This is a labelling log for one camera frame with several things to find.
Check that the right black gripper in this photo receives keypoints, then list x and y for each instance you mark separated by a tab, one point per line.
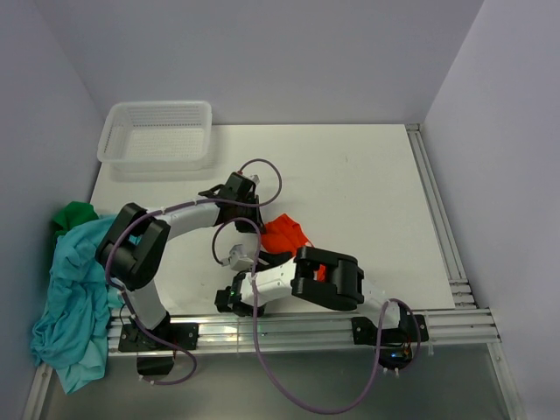
274	257

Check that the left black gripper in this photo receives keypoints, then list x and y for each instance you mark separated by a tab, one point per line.
246	227

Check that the orange t shirt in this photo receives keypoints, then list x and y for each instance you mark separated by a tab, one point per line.
283	235

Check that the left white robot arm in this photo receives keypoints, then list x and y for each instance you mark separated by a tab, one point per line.
132	249

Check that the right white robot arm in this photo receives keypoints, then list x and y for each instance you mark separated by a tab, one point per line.
327	279

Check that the white perforated plastic basket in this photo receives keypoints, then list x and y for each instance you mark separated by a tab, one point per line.
167	139

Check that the green t shirt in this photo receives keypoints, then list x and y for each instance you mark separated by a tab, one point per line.
72	215

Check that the teal t shirt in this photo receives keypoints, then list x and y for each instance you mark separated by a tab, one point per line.
71	336

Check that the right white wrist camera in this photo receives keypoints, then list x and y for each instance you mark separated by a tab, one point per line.
238	259

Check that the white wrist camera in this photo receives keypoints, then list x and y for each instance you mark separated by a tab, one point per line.
254	178
238	259

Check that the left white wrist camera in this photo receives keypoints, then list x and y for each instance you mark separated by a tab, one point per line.
254	178

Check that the front aluminium rail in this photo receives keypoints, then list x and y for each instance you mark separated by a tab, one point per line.
228	334

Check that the aluminium rail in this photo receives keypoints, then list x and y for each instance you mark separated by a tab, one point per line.
228	334
467	323

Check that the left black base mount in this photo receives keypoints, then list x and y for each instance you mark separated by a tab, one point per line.
153	358

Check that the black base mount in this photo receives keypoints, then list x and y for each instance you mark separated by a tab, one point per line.
398	344
153	358

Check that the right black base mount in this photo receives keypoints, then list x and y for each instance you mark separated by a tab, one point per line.
398	344

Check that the right aluminium rail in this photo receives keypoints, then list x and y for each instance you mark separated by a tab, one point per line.
467	323

